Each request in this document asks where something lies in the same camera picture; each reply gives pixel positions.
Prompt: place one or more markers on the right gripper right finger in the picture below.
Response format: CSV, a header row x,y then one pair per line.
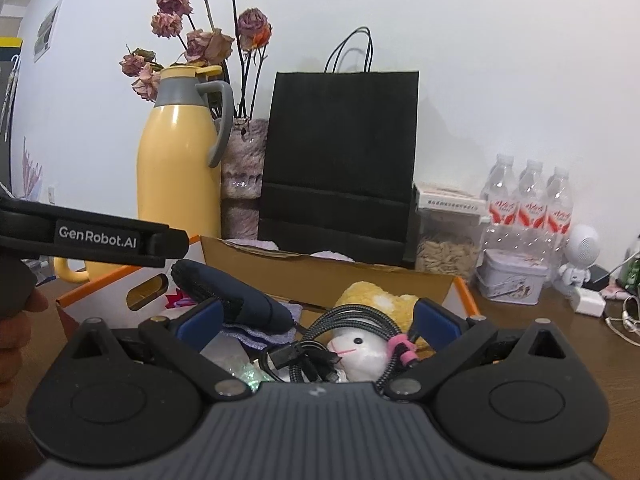
x,y
457,344

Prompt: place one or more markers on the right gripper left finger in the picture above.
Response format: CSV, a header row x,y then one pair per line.
x,y
177,344

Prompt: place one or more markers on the clear plastic bag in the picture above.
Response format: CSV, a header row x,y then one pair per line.
x,y
229,354

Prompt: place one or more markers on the purple knitted cloth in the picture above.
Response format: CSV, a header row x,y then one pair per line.
x,y
258,339

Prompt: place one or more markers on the person left hand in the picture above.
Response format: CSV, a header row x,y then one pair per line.
x,y
15,334

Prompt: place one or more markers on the yellow ceramic mug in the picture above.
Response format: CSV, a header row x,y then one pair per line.
x,y
64,272

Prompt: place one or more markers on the silver tin box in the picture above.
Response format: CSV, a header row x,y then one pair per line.
x,y
511,277

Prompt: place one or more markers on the clear jar of seeds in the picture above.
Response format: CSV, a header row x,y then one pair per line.
x,y
449,243

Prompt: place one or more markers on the left water bottle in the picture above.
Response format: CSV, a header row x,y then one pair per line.
x,y
499,193

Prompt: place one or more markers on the water bottle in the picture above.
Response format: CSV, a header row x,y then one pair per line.
x,y
532,207
560,205
499,193

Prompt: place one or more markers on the middle water bottle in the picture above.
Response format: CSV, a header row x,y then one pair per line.
x,y
532,207

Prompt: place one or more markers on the white red flat box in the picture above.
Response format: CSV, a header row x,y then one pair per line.
x,y
435,198

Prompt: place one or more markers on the orange cardboard pumpkin box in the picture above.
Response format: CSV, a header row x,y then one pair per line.
x,y
301,279

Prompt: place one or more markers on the white charger adapter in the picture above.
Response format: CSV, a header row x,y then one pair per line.
x,y
587,302

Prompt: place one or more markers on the white robot figurine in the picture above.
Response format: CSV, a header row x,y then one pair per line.
x,y
580,252

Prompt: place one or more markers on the pink glass vase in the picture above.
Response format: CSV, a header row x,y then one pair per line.
x,y
242,169

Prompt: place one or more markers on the right water bottle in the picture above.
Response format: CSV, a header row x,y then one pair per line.
x,y
560,205

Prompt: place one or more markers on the black paper shopping bag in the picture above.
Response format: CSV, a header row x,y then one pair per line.
x,y
339,162

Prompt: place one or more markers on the yellow thermos jug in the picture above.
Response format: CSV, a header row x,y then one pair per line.
x,y
181,147

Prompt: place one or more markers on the dried rose bouquet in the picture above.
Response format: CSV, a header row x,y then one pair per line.
x,y
204,44

